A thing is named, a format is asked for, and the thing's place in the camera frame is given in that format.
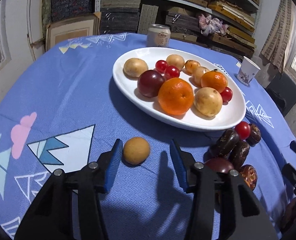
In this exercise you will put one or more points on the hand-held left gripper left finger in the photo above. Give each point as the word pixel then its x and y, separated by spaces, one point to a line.
pixel 113 166

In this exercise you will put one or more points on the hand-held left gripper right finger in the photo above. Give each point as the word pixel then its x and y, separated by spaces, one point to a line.
pixel 179 166

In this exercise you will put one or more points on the white plate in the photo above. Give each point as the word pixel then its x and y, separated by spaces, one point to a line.
pixel 227 120

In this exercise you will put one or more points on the large orange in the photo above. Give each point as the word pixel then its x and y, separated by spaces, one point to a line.
pixel 176 96

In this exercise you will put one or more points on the small mandarin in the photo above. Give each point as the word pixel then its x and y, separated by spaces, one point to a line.
pixel 214 81

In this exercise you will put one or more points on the person's right hand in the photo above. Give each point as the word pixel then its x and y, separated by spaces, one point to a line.
pixel 291 215

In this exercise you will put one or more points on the dark purple plum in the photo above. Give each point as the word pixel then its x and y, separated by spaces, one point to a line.
pixel 219 165

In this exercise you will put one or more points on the brown date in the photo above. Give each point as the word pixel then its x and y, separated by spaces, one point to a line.
pixel 254 134
pixel 239 154
pixel 249 176
pixel 225 142

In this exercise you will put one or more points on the black chair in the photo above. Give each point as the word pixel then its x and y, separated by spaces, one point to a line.
pixel 285 93

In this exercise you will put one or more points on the dark red plum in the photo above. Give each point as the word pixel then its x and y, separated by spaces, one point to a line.
pixel 150 83

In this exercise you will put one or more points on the printed paper cup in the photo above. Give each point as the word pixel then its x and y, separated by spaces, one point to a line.
pixel 247 72

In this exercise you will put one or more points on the small orange loquat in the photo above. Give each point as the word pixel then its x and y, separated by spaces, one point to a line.
pixel 192 66

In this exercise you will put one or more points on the brick pattern curtain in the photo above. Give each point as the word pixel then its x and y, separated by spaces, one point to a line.
pixel 277 35

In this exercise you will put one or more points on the white beverage can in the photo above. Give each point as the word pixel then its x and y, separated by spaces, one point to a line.
pixel 159 37

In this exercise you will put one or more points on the framed cardboard picture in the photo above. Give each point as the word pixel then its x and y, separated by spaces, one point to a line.
pixel 70 33

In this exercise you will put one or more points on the stack of yellow flat boxes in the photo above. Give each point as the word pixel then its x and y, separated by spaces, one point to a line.
pixel 234 22

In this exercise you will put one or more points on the pink cloth bundle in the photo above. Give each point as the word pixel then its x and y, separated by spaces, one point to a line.
pixel 212 25

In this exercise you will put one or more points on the stack of dark brown boxes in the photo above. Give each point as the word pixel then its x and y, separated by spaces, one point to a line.
pixel 181 20

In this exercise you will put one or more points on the stack of dark grey boxes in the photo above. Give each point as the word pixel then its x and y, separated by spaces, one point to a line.
pixel 119 20

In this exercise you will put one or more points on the stack of blue patterned boxes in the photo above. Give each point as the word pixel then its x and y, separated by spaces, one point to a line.
pixel 70 7

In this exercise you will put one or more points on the white board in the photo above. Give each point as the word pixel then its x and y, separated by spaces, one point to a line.
pixel 35 17

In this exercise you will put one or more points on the green patterned panel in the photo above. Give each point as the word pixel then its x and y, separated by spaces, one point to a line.
pixel 46 2

